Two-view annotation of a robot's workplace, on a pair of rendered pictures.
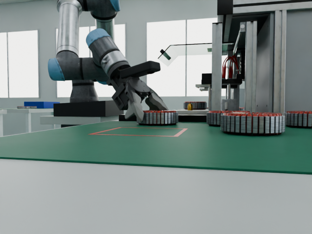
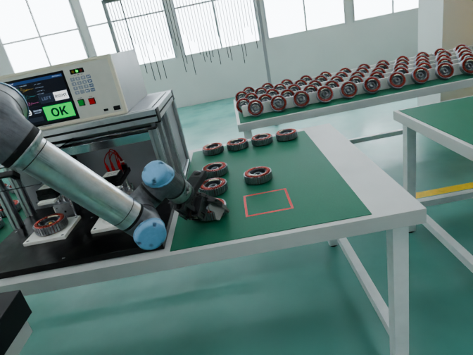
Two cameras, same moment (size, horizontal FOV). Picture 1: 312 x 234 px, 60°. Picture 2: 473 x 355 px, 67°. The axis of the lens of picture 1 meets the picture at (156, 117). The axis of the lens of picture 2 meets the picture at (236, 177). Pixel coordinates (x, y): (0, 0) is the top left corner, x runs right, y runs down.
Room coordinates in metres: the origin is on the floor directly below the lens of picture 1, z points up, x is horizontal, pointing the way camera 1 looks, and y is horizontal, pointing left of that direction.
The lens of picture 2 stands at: (0.82, 1.10, 1.32)
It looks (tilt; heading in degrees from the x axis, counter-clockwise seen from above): 22 degrees down; 260
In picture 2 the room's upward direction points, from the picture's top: 12 degrees counter-clockwise
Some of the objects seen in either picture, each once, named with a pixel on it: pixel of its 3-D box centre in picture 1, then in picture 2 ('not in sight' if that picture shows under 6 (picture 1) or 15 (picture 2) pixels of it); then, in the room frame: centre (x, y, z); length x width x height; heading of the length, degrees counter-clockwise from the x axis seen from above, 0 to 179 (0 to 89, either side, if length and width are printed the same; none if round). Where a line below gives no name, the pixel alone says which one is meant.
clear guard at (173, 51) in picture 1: (196, 55); (26, 163); (1.28, -0.19, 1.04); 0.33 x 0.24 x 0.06; 77
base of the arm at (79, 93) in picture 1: (83, 92); not in sight; (1.46, 0.39, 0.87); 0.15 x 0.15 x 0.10
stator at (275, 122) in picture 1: (251, 122); (257, 175); (0.50, -0.18, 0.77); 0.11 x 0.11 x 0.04
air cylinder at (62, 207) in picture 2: not in sight; (67, 206); (1.26, -0.33, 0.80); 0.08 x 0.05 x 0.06; 167
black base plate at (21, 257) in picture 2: (196, 114); (88, 225); (1.17, -0.17, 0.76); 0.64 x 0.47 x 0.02; 167
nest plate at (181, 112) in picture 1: (190, 111); (117, 218); (1.05, -0.13, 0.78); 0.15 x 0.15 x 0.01; 77
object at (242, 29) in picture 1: (236, 47); (77, 141); (1.13, -0.33, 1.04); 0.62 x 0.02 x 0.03; 167
